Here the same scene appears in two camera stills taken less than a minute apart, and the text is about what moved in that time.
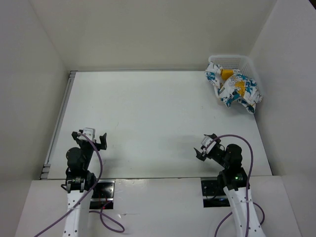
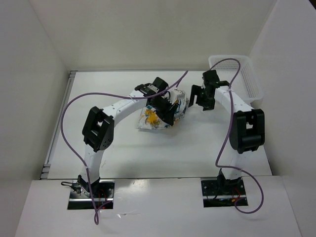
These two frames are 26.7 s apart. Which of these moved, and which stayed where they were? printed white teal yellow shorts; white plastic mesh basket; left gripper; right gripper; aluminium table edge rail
Moved: right gripper; printed white teal yellow shorts; left gripper
Stayed: aluminium table edge rail; white plastic mesh basket
